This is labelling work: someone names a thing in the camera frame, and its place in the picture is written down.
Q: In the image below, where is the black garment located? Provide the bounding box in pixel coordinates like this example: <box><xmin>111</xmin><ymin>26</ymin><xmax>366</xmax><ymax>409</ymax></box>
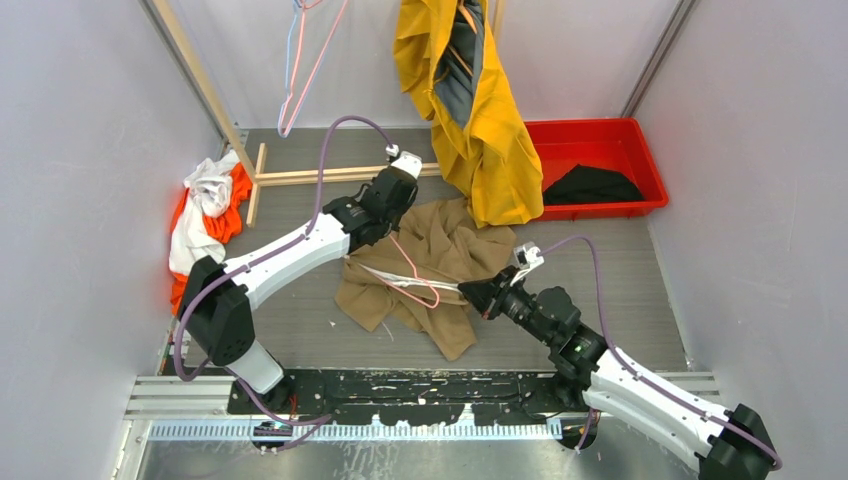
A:
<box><xmin>543</xmin><ymin>165</ymin><xmax>645</xmax><ymax>206</ymax></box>

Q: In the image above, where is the blue wire hanger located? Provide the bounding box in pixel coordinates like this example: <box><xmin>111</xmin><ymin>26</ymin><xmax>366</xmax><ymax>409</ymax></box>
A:
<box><xmin>276</xmin><ymin>0</ymin><xmax>308</xmax><ymax>138</ymax></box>

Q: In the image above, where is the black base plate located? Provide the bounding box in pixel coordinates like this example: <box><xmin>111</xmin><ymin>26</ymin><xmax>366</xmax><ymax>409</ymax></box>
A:
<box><xmin>260</xmin><ymin>369</ymin><xmax>602</xmax><ymax>427</ymax></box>

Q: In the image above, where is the aluminium rail frame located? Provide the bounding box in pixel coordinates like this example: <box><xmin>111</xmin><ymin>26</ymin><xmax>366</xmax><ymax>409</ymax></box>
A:
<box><xmin>113</xmin><ymin>369</ymin><xmax>722</xmax><ymax>479</ymax></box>

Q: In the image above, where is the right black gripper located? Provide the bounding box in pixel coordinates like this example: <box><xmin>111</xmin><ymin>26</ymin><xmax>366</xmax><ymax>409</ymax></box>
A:
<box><xmin>459</xmin><ymin>264</ymin><xmax>556</xmax><ymax>345</ymax></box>

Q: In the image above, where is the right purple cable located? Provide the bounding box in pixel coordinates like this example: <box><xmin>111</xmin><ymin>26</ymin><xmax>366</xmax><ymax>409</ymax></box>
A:
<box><xmin>539</xmin><ymin>235</ymin><xmax>784</xmax><ymax>473</ymax></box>

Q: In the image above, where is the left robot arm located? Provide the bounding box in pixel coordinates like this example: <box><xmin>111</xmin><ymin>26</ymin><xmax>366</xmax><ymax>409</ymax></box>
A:
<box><xmin>178</xmin><ymin>160</ymin><xmax>421</xmax><ymax>413</ymax></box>

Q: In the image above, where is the wooden clothes rack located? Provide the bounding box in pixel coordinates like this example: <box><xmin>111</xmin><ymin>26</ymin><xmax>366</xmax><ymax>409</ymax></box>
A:
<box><xmin>152</xmin><ymin>0</ymin><xmax>508</xmax><ymax>230</ymax></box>

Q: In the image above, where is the white cloth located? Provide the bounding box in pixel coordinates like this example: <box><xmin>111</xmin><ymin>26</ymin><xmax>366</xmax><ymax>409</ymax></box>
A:
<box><xmin>168</xmin><ymin>150</ymin><xmax>239</xmax><ymax>275</ymax></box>

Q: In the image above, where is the tan brown garment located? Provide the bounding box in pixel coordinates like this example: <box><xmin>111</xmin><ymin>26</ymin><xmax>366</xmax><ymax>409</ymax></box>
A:
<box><xmin>335</xmin><ymin>198</ymin><xmax>517</xmax><ymax>361</ymax></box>

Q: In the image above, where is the yellow pleated skirt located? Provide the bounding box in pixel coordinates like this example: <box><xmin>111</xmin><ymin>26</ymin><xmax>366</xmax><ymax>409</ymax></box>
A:
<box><xmin>393</xmin><ymin>1</ymin><xmax>544</xmax><ymax>226</ymax></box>

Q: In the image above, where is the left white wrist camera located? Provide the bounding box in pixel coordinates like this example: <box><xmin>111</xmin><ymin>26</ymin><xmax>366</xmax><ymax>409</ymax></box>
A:
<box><xmin>385</xmin><ymin>144</ymin><xmax>423</xmax><ymax>179</ymax></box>

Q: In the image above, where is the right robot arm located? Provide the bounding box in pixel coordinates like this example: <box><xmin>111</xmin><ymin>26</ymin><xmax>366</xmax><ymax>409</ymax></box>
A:
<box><xmin>458</xmin><ymin>266</ymin><xmax>782</xmax><ymax>479</ymax></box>

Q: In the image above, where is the orange cloth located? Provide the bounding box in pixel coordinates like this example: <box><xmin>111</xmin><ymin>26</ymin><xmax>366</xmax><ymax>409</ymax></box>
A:
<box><xmin>168</xmin><ymin>162</ymin><xmax>252</xmax><ymax>314</ymax></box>

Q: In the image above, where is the red plastic bin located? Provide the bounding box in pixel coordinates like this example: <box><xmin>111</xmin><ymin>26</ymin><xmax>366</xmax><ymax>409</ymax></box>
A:
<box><xmin>526</xmin><ymin>118</ymin><xmax>669</xmax><ymax>221</ymax></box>

